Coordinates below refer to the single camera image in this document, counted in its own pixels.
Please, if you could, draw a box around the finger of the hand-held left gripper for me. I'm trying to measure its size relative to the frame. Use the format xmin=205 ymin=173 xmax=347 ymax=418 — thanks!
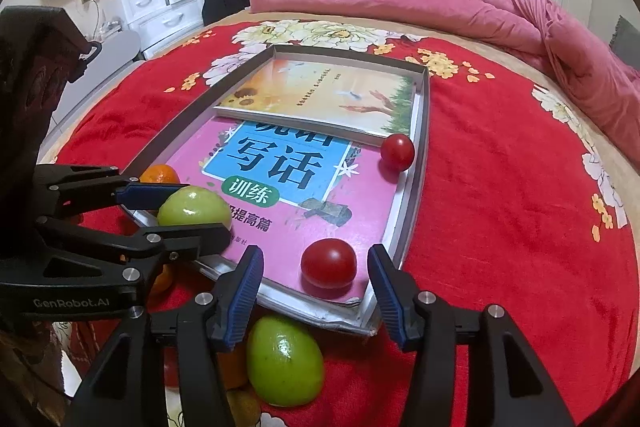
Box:
xmin=32 ymin=163 xmax=192 ymax=223
xmin=35 ymin=216 xmax=232 ymax=293

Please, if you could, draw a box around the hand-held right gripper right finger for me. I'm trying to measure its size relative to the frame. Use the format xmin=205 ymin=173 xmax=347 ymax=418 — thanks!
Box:
xmin=367 ymin=243 xmax=576 ymax=427

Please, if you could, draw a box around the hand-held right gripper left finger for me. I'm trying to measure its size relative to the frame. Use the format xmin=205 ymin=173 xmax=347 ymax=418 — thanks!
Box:
xmin=65 ymin=245 xmax=265 ymax=427

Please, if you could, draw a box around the orange mandarin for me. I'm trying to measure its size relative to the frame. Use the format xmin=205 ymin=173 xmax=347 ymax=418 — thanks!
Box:
xmin=149 ymin=263 xmax=175 ymax=297
xmin=216 ymin=341 xmax=253 ymax=392
xmin=139 ymin=163 xmax=181 ymax=186

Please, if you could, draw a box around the small green jujube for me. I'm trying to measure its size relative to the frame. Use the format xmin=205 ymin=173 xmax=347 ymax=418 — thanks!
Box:
xmin=157 ymin=186 xmax=233 ymax=230

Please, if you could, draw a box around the red cherry tomato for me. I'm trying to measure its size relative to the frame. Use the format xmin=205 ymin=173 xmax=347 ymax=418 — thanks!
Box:
xmin=300 ymin=238 xmax=358 ymax=290
xmin=163 ymin=347 xmax=182 ymax=389
xmin=380 ymin=133 xmax=416 ymax=172

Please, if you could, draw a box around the large green jujube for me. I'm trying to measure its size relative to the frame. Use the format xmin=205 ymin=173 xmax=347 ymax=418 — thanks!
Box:
xmin=246 ymin=315 xmax=326 ymax=408

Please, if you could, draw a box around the shallow grey cardboard box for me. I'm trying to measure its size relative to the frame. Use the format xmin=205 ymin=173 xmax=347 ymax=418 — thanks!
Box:
xmin=120 ymin=44 xmax=432 ymax=338

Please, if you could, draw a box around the pink workbook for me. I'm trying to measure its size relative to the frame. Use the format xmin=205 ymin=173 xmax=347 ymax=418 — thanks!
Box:
xmin=162 ymin=117 xmax=401 ymax=305

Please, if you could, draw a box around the grey padded bench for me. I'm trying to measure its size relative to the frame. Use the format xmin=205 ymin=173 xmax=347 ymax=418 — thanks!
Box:
xmin=50 ymin=29 xmax=143 ymax=138

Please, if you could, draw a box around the white drawer cabinet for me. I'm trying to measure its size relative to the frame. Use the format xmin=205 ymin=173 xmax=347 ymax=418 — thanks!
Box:
xmin=117 ymin=0 xmax=206 ymax=60

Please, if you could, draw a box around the yellow sunflower book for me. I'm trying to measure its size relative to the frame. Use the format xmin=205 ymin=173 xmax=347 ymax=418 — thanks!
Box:
xmin=214 ymin=57 xmax=418 ymax=150

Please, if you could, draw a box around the black floor bag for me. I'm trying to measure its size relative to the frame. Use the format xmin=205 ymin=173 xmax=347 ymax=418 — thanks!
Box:
xmin=202 ymin=0 xmax=251 ymax=26

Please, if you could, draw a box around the pink quilt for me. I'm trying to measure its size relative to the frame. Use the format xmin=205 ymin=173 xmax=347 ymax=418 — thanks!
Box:
xmin=249 ymin=0 xmax=640 ymax=145

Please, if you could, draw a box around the grey padded headboard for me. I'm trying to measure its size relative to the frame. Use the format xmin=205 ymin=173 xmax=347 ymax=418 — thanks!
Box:
xmin=610 ymin=16 xmax=640 ymax=68

